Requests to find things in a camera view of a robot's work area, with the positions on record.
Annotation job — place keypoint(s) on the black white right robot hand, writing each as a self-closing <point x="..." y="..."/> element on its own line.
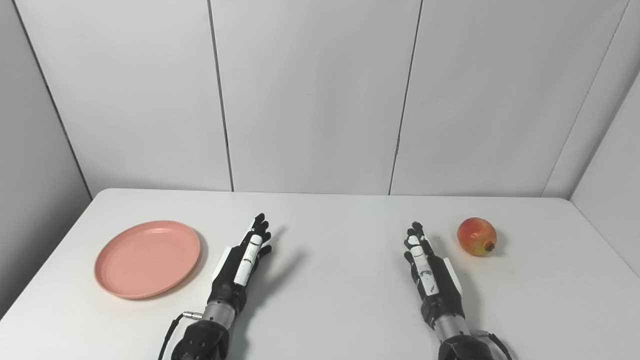
<point x="435" y="285"/>

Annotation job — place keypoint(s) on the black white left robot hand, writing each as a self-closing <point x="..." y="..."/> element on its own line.
<point x="234" y="272"/>

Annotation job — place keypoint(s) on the red yellow pomegranate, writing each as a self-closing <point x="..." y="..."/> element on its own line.
<point x="475" y="236"/>

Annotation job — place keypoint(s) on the pink round plate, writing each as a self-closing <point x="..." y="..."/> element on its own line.
<point x="147" y="259"/>

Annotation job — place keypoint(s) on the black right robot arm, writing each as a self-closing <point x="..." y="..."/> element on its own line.
<point x="457" y="340"/>

